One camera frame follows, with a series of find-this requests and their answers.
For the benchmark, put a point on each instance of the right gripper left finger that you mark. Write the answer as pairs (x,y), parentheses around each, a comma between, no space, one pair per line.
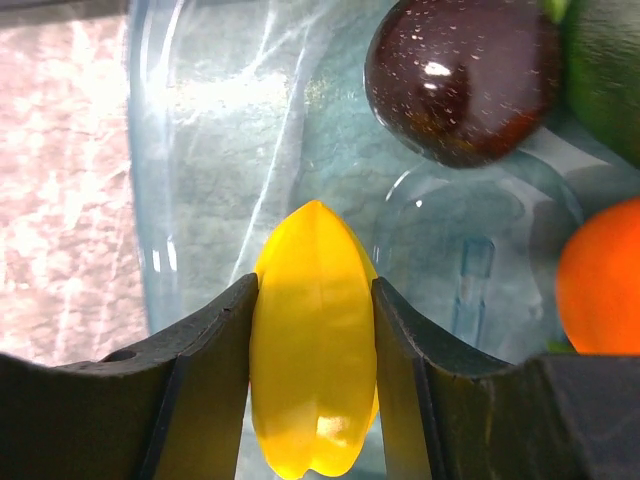
(167,407)

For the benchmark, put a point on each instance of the yellow starfruit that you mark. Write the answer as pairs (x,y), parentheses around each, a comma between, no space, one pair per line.
(313,361)

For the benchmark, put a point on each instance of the blue transparent plastic tray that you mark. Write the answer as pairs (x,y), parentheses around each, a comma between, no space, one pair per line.
(241,112)

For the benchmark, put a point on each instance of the orange fruit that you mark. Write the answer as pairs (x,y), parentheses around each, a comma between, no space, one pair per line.
(597,283)

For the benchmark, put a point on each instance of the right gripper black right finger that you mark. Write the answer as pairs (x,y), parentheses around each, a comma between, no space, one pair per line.
(449,411)

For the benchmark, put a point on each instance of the green avocado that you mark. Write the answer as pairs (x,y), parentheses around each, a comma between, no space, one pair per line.
(599,100)

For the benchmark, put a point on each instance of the dark purple passion fruit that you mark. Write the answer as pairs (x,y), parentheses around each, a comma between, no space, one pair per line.
(463,81)

